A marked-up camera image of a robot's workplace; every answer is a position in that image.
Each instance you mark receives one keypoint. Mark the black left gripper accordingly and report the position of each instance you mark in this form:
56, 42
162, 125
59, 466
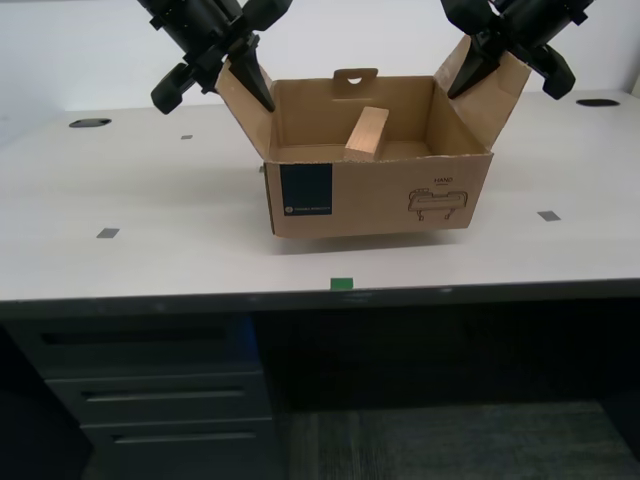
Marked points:
200, 30

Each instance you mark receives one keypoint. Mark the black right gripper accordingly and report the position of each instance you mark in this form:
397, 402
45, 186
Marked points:
540, 22

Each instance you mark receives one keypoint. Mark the light wooden block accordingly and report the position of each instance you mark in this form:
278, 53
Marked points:
367, 132

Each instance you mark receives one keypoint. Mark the brown cardboard box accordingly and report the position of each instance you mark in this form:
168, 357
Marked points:
370, 200

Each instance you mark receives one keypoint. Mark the dark grey drawer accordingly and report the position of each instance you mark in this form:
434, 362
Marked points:
165, 407
150, 355
190, 460

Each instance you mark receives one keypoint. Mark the green tape marker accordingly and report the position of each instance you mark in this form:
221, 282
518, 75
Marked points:
341, 283

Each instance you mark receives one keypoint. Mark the dark grey drawer cabinet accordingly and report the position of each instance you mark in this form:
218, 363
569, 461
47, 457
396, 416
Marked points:
150, 380

